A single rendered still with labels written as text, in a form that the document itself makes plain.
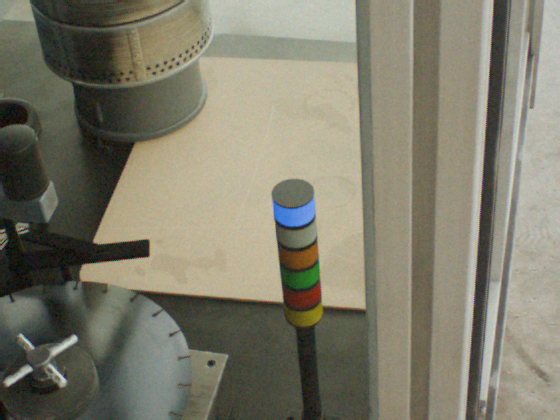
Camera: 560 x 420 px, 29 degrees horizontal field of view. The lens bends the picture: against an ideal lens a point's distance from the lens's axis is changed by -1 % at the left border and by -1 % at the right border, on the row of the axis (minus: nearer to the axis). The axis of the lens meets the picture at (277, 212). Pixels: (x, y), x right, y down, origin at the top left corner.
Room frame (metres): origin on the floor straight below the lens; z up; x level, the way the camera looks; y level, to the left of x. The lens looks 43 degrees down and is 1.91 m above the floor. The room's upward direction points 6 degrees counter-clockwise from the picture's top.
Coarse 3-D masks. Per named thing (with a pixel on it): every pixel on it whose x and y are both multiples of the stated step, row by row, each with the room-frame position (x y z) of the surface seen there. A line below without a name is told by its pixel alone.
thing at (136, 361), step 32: (32, 288) 0.95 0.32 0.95; (64, 288) 0.95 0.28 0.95; (96, 288) 0.94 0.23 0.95; (0, 320) 0.90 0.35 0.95; (32, 320) 0.90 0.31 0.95; (64, 320) 0.89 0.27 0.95; (96, 320) 0.89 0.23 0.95; (128, 320) 0.88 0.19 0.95; (160, 320) 0.88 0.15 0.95; (0, 352) 0.85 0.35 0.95; (96, 352) 0.84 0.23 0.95; (128, 352) 0.83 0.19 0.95; (160, 352) 0.83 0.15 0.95; (128, 384) 0.78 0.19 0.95; (160, 384) 0.78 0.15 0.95; (0, 416) 0.76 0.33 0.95; (96, 416) 0.74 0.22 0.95; (128, 416) 0.74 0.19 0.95; (160, 416) 0.73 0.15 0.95
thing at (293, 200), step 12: (288, 180) 0.87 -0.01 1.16; (300, 180) 0.86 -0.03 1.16; (276, 192) 0.85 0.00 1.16; (288, 192) 0.85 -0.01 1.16; (300, 192) 0.85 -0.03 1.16; (312, 192) 0.84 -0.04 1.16; (276, 204) 0.83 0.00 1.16; (288, 204) 0.83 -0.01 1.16; (300, 204) 0.83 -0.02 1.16; (312, 204) 0.84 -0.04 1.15; (276, 216) 0.84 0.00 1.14; (288, 216) 0.83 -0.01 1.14; (300, 216) 0.83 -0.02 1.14; (312, 216) 0.83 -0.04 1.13
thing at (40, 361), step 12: (72, 336) 0.82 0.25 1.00; (24, 348) 0.81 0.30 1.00; (36, 348) 0.80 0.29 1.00; (48, 348) 0.80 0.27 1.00; (60, 348) 0.81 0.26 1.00; (36, 360) 0.79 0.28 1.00; (48, 360) 0.79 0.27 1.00; (24, 372) 0.78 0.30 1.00; (36, 372) 0.78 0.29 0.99; (48, 372) 0.77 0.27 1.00; (60, 384) 0.75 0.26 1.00
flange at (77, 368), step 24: (24, 360) 0.83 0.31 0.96; (72, 360) 0.82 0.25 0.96; (0, 384) 0.79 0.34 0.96; (24, 384) 0.79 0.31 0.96; (48, 384) 0.77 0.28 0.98; (72, 384) 0.78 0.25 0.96; (96, 384) 0.79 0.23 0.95; (24, 408) 0.76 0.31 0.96; (48, 408) 0.75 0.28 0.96; (72, 408) 0.75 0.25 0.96
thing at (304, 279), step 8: (280, 264) 0.84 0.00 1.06; (280, 272) 0.84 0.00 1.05; (288, 272) 0.83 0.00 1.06; (296, 272) 0.82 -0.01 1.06; (304, 272) 0.83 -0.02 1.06; (312, 272) 0.83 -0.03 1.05; (288, 280) 0.83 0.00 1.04; (296, 280) 0.83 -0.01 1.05; (304, 280) 0.83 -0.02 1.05; (312, 280) 0.83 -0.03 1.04; (296, 288) 0.83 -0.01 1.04; (304, 288) 0.82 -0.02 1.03
